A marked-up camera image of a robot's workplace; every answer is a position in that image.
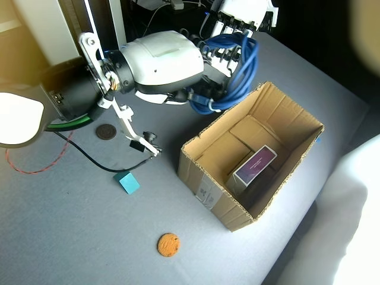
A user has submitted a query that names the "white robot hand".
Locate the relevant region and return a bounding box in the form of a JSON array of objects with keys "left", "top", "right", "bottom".
[
  {"left": 118, "top": 28, "right": 243, "bottom": 105},
  {"left": 210, "top": 0, "right": 280, "bottom": 38}
]

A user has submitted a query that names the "blue cable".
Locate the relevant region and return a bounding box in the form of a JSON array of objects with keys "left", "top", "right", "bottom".
[{"left": 188, "top": 32, "right": 259, "bottom": 115}]

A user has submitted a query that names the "grey box with maroon top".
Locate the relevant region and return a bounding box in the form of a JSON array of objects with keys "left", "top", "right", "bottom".
[{"left": 226, "top": 144, "right": 278, "bottom": 197}]

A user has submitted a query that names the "open cardboard box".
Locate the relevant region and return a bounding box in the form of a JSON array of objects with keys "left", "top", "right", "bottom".
[{"left": 177, "top": 80, "right": 325, "bottom": 233}]

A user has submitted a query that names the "dark brown cookie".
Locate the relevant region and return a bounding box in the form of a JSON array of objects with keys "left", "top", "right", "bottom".
[{"left": 95, "top": 123, "right": 118, "bottom": 141}]

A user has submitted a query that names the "teal block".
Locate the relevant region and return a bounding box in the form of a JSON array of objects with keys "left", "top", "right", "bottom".
[{"left": 113, "top": 170, "right": 141, "bottom": 195}]

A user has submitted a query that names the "orange cookie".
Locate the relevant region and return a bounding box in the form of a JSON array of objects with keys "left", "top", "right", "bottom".
[{"left": 157, "top": 232, "right": 181, "bottom": 258}]

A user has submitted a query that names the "grey table cloth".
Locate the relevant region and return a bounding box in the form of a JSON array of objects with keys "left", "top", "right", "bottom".
[{"left": 0, "top": 20, "right": 372, "bottom": 285}]

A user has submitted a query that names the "white cabinet frame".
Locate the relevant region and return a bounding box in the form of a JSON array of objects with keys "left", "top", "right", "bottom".
[{"left": 11, "top": 0, "right": 128, "bottom": 65}]

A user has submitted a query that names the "red braided wire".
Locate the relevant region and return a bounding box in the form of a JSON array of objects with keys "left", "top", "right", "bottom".
[{"left": 5, "top": 132, "right": 74, "bottom": 175}]

